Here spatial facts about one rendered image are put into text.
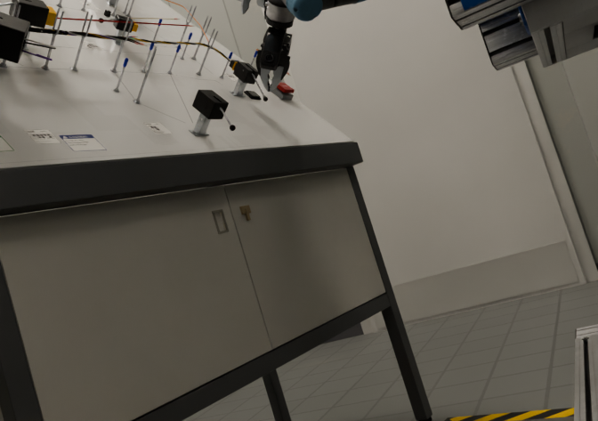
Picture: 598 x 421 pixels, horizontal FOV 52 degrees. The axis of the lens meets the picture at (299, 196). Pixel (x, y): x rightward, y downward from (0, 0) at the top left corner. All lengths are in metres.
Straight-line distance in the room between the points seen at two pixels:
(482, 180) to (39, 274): 2.72
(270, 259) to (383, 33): 2.37
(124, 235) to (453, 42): 2.64
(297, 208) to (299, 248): 0.11
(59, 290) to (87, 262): 0.08
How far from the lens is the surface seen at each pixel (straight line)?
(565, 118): 3.49
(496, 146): 3.45
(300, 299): 1.53
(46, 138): 1.22
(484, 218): 3.47
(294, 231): 1.58
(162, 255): 1.26
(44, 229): 1.14
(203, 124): 1.44
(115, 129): 1.33
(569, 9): 0.99
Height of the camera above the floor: 0.60
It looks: 5 degrees up
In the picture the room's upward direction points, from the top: 17 degrees counter-clockwise
